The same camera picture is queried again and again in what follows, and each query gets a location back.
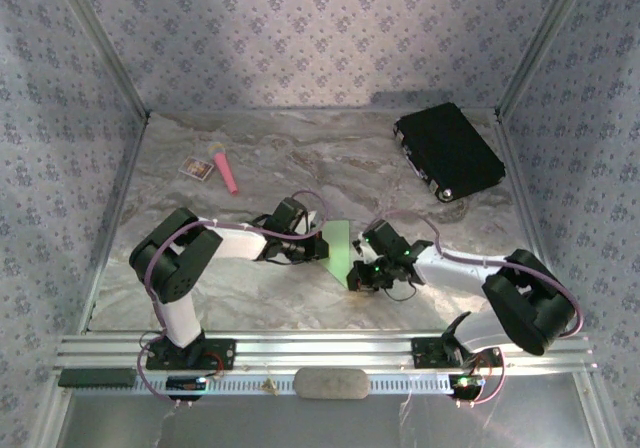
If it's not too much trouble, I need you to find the aluminium side rail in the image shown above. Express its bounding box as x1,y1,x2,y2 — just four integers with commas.
494,110,571,332
77,112,151,334

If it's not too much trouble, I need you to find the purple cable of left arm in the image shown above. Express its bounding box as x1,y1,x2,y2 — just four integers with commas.
137,190,331,410

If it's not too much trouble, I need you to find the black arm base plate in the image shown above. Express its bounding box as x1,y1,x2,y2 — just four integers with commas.
144,338,237,371
410,337,504,369

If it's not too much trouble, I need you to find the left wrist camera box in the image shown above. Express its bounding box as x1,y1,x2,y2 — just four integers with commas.
271,196,319,234

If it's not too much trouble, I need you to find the small circuit board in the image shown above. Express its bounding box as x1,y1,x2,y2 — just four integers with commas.
448,373,487,390
166,375,209,392

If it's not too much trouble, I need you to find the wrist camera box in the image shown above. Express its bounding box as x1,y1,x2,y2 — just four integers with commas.
352,219,407,259
271,196,319,234

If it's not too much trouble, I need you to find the light green paper sheet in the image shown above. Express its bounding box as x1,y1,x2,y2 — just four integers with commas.
319,220,352,290

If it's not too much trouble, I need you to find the black flat bar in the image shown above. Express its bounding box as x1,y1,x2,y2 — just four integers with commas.
58,367,137,388

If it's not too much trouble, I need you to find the pink toy microphone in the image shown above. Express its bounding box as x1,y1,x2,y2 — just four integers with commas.
208,141,241,197

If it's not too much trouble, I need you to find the small card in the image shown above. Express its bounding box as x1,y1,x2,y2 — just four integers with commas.
178,156,216,183

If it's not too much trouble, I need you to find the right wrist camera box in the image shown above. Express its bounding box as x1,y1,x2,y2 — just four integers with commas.
352,219,407,259

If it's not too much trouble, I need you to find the black ribbed hard case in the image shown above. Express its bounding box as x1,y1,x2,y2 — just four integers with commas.
393,101,507,204

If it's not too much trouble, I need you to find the grey oval stone pad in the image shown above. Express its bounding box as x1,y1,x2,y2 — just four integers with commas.
293,367,372,401

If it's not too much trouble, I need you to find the aluminium mounting rail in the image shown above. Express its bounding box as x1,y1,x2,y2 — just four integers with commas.
53,332,599,375

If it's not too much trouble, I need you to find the slotted aluminium cable duct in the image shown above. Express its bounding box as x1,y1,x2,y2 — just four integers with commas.
134,373,459,395

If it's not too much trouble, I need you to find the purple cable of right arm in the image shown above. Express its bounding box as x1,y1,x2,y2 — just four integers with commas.
369,209,586,410

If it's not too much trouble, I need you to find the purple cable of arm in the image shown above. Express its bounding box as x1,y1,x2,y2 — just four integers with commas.
369,209,586,410
137,190,331,410

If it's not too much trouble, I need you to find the aluminium frame post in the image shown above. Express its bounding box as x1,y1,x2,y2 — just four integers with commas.
49,0,152,122
493,0,596,119

